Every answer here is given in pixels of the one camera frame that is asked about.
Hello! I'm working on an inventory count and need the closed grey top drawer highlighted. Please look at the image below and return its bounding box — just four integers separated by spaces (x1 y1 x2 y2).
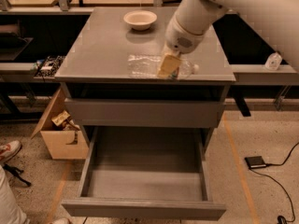
64 98 224 128

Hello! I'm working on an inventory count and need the grey drawer cabinet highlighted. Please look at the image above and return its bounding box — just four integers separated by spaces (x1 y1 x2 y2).
54 6 236 129

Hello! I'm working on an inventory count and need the white red sneaker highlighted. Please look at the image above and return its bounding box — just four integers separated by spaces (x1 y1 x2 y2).
0 140 21 163

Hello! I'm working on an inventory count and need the clear hand sanitizer bottle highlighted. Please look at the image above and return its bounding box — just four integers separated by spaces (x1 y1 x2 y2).
264 52 282 71

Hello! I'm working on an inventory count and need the grey metal shelf rail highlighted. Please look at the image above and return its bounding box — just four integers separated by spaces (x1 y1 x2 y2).
0 63 57 83

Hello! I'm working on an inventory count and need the open grey middle drawer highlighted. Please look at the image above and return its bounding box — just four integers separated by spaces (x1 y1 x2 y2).
62 127 226 221

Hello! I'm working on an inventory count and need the black strap on floor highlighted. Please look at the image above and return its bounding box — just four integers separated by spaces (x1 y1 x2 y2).
3 163 33 188

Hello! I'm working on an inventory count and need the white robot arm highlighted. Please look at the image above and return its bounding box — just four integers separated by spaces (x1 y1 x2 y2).
162 0 299 70

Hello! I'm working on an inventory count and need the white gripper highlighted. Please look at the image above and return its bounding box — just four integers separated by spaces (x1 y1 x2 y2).
157 16 204 79

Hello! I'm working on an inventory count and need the clear plastic water bottle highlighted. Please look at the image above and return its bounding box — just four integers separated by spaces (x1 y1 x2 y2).
127 55 199 80

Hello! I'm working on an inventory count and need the black pedal cable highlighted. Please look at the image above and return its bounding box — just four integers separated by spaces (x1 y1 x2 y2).
249 141 299 224

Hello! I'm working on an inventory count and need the black foot pedal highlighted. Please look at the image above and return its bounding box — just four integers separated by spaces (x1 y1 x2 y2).
245 156 266 169

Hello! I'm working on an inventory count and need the cardboard box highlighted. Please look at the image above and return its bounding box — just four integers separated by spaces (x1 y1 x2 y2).
31 88 89 160

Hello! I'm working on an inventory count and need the white ceramic bowl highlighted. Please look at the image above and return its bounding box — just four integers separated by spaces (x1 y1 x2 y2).
123 10 157 31

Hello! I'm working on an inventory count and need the black patterned notebook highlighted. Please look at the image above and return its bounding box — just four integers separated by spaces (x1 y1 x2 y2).
35 56 64 77

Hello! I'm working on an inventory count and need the white trouser leg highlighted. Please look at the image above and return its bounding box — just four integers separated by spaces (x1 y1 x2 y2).
0 167 30 224

